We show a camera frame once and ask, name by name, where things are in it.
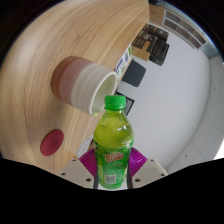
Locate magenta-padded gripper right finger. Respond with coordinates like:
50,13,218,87
126,147,169,189

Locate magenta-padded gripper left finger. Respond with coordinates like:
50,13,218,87
59,148,100,190

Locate green drink bottle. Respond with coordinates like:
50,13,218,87
92,94,135,190

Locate round grey and white pad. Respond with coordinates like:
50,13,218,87
75,134,95,158

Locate flat round red coaster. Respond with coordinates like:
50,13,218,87
39,129,65,157

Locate white and brown ceramic cup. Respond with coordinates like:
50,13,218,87
50,55,119,117

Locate black office chair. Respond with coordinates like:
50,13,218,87
120,59,147,88

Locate black box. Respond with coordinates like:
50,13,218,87
148,39,171,67

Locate brown cardboard box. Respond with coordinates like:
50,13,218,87
130,31,153,62

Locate small dark brown box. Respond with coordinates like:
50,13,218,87
142,23,169,43

